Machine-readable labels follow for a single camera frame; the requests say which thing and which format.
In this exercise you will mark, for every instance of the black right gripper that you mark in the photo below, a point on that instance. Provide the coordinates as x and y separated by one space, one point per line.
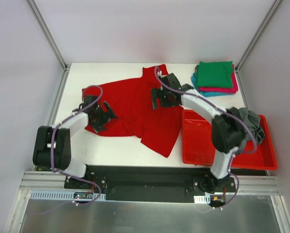
158 97

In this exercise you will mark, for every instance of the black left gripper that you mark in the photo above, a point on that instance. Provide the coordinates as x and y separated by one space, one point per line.
105 116

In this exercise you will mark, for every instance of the red t-shirt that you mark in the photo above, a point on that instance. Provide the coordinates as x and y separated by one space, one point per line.
131 101

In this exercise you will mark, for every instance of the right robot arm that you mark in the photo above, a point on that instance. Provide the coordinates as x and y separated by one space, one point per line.
227 128

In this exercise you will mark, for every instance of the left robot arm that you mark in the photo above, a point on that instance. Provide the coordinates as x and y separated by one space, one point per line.
53 143

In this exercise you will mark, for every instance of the teal folded t-shirt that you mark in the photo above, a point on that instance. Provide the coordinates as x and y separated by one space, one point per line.
206 94

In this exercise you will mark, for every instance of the green folded t-shirt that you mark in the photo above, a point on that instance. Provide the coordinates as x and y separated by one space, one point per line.
215 74

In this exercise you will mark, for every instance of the red plastic tray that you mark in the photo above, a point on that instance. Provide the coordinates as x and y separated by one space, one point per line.
197 148

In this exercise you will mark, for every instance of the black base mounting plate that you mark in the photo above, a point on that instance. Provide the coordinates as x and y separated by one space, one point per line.
151 184

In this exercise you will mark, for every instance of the magenta folded t-shirt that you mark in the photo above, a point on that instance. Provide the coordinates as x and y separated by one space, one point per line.
215 90

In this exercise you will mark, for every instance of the grey crumpled t-shirt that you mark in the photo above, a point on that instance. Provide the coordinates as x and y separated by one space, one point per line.
254 123

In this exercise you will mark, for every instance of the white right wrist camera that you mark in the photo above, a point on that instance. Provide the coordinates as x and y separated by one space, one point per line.
159 73

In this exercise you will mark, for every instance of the left white cable duct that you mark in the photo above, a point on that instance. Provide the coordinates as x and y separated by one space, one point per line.
67 195

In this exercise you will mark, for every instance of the white cable duct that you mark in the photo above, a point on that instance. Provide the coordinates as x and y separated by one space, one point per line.
67 195
205 199

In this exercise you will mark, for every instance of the right white cable duct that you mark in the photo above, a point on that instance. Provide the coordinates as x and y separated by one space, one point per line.
205 199

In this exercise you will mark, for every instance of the right aluminium frame post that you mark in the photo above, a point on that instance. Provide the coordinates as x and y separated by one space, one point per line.
261 29

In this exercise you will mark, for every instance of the aluminium frame post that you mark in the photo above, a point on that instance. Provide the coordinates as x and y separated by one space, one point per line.
46 32
261 29

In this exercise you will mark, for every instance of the left aluminium frame post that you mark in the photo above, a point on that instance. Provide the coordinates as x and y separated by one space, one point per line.
46 32

